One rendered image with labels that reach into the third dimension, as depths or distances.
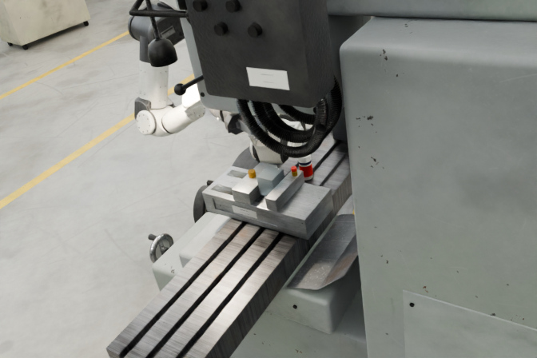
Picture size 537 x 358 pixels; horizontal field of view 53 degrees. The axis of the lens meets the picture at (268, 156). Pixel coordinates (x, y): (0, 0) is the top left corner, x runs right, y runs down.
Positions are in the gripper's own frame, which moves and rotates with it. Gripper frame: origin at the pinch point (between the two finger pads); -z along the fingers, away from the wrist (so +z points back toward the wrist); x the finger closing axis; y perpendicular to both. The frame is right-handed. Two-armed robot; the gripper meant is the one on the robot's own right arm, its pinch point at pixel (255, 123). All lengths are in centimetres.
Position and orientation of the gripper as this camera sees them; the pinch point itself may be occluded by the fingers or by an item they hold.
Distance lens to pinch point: 139.6
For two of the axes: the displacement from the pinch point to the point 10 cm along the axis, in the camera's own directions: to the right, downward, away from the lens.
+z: -5.4, -3.8, 7.5
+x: 8.3, -4.0, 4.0
